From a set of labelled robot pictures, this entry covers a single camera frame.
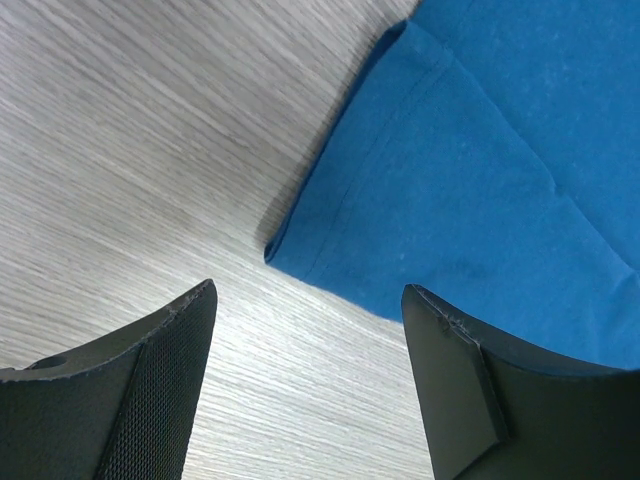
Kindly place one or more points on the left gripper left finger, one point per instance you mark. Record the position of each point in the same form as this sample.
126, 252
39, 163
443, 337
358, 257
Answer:
119, 407

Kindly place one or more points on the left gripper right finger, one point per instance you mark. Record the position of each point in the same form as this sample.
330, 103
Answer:
494, 406

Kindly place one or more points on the blue t shirt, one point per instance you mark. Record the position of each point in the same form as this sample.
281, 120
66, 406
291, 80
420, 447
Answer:
489, 152

